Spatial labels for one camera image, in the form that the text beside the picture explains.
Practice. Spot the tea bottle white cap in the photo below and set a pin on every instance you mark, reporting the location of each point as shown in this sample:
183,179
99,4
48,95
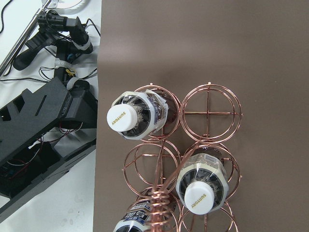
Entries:
202,182
138,114

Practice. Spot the copper wire bottle basket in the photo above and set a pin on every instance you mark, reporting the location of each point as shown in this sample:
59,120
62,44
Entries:
162,218

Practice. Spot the tea bottle near handle end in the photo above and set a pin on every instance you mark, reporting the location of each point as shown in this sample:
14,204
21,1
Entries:
136,217

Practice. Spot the black machine frame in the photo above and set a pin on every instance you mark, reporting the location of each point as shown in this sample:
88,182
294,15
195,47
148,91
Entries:
52,128

